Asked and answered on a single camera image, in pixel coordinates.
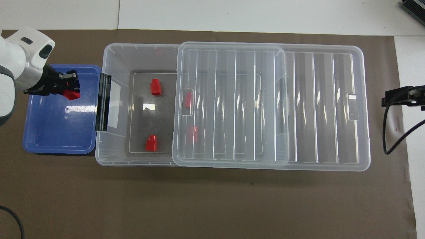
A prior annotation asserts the black cable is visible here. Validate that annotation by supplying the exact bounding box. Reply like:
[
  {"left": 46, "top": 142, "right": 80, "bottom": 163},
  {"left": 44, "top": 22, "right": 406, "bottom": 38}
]
[
  {"left": 0, "top": 205, "right": 26, "bottom": 239},
  {"left": 382, "top": 87, "right": 425, "bottom": 155}
]

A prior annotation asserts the black stand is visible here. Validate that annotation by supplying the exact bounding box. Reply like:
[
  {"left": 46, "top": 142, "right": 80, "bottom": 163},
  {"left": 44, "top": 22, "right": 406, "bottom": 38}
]
[{"left": 400, "top": 0, "right": 425, "bottom": 22}]

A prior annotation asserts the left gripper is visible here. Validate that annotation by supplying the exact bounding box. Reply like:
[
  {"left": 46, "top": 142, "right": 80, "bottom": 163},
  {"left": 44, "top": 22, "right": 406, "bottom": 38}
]
[{"left": 24, "top": 64, "right": 81, "bottom": 97}]

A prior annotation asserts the blue plastic tray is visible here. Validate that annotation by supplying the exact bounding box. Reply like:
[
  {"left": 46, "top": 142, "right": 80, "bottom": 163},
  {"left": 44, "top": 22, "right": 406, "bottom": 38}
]
[{"left": 22, "top": 64, "right": 103, "bottom": 155}]

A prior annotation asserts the black box latch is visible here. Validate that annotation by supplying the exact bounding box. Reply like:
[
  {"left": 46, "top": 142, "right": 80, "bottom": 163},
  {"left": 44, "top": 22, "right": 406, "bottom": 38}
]
[{"left": 95, "top": 73, "right": 112, "bottom": 132}]

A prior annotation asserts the clear plastic storage box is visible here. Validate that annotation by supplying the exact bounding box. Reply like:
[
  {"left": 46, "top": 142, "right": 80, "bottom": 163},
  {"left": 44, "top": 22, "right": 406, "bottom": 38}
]
[{"left": 95, "top": 43, "right": 290, "bottom": 167}]

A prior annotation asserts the clear plastic box lid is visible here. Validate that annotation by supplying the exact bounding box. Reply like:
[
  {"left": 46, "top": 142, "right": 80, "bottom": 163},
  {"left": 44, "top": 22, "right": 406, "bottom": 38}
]
[{"left": 172, "top": 41, "right": 371, "bottom": 172}]

